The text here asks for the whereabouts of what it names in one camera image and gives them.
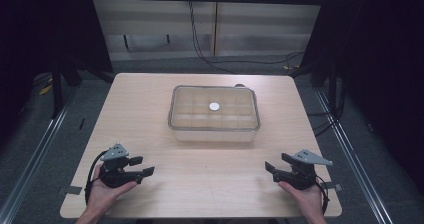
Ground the yellow tape piece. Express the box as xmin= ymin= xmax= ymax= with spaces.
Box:
xmin=38 ymin=83 xmax=53 ymax=96

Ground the black floor cable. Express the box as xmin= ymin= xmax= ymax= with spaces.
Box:
xmin=206 ymin=50 xmax=306 ymax=67

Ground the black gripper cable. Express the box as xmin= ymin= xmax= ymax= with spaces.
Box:
xmin=314 ymin=175 xmax=331 ymax=216
xmin=84 ymin=149 xmax=108 ymax=206

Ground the black metal stand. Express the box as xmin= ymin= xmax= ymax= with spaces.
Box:
xmin=50 ymin=58 xmax=65 ymax=120

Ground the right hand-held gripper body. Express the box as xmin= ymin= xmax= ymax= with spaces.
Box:
xmin=272 ymin=149 xmax=334 ymax=191

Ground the bundle of black cables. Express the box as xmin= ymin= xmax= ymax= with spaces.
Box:
xmin=305 ymin=77 xmax=347 ymax=139

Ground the person's right hand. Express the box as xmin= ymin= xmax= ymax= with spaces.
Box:
xmin=277 ymin=180 xmax=330 ymax=219

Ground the clear plastic lidded container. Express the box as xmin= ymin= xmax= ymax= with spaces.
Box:
xmin=167 ymin=84 xmax=262 ymax=144

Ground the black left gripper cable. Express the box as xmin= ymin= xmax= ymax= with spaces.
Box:
xmin=84 ymin=149 xmax=108 ymax=206

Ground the metal floor rail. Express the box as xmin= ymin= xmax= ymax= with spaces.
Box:
xmin=0 ymin=86 xmax=78 ymax=224
xmin=314 ymin=88 xmax=396 ymax=224

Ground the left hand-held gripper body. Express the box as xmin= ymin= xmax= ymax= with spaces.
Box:
xmin=97 ymin=143 xmax=145 ymax=189

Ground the black curtain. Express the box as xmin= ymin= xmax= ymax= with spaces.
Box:
xmin=299 ymin=0 xmax=424 ymax=192
xmin=0 ymin=0 xmax=114 ymax=85

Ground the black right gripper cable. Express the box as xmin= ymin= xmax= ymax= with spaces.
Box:
xmin=314 ymin=175 xmax=331 ymax=216

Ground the black hanging power cable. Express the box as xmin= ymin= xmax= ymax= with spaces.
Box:
xmin=187 ymin=0 xmax=238 ymax=76

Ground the person's left hand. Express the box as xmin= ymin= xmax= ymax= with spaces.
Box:
xmin=85 ymin=163 xmax=139 ymax=216

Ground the grey tape strip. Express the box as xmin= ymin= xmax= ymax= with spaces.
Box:
xmin=322 ymin=181 xmax=344 ymax=192
xmin=64 ymin=185 xmax=83 ymax=196

